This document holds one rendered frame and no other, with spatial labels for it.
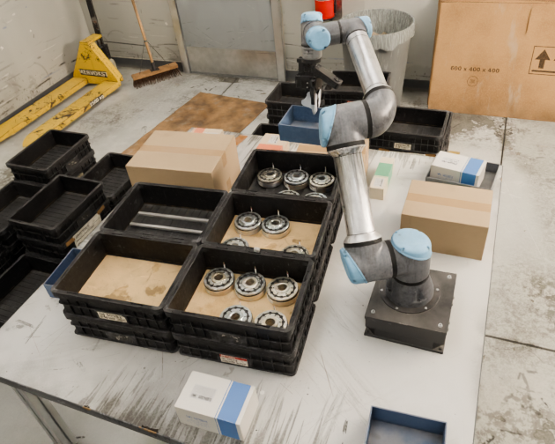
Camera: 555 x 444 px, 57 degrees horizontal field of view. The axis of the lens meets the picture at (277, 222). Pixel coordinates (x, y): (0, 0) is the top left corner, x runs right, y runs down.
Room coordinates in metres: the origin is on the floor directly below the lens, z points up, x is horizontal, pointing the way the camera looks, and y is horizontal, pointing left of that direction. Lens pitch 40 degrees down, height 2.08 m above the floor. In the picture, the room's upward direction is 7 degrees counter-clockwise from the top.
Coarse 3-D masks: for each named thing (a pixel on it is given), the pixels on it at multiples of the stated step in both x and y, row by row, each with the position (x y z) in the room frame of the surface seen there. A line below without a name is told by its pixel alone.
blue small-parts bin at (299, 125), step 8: (288, 112) 1.77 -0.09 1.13; (296, 112) 1.80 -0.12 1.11; (304, 112) 1.79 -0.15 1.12; (312, 112) 1.77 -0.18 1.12; (288, 120) 1.76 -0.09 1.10; (296, 120) 1.80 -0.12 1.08; (304, 120) 1.79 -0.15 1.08; (312, 120) 1.77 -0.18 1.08; (280, 128) 1.67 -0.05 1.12; (288, 128) 1.66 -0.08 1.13; (296, 128) 1.65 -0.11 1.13; (304, 128) 1.63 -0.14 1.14; (312, 128) 1.62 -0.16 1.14; (280, 136) 1.68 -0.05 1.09; (288, 136) 1.66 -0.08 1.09; (296, 136) 1.65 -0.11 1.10; (304, 136) 1.63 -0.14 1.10; (312, 136) 1.62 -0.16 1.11; (320, 144) 1.61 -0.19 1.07
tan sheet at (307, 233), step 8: (232, 224) 1.51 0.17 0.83; (296, 224) 1.47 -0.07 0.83; (304, 224) 1.46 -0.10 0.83; (312, 224) 1.46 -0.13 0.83; (232, 232) 1.47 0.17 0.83; (296, 232) 1.42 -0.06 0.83; (304, 232) 1.42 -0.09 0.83; (312, 232) 1.41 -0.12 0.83; (224, 240) 1.42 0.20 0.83; (248, 240) 1.41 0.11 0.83; (256, 240) 1.40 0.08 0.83; (264, 240) 1.40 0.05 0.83; (272, 240) 1.39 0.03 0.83; (280, 240) 1.38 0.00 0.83; (288, 240) 1.38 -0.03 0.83; (296, 240) 1.37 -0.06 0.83; (304, 240) 1.37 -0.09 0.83; (312, 240) 1.36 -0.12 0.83; (272, 248) 1.35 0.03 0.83; (280, 248) 1.34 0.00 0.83; (312, 248) 1.32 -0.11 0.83
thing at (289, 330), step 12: (240, 252) 1.24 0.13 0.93; (252, 252) 1.24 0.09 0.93; (264, 252) 1.23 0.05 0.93; (192, 264) 1.22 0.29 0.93; (312, 264) 1.15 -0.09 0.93; (300, 288) 1.05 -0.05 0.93; (168, 300) 1.07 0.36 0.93; (300, 300) 1.00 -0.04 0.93; (168, 312) 1.02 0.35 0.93; (180, 312) 1.02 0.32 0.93; (216, 324) 0.97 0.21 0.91; (228, 324) 0.96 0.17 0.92; (240, 324) 0.94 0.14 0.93; (252, 324) 0.94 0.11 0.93; (288, 324) 0.92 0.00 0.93; (276, 336) 0.91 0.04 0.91; (288, 336) 0.90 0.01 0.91
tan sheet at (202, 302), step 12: (204, 288) 1.20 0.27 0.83; (192, 300) 1.15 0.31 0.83; (204, 300) 1.14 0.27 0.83; (216, 300) 1.13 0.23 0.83; (228, 300) 1.13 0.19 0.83; (240, 300) 1.12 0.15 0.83; (264, 300) 1.11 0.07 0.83; (192, 312) 1.10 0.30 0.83; (204, 312) 1.09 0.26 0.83; (216, 312) 1.09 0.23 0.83; (252, 312) 1.07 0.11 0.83; (288, 312) 1.05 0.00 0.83
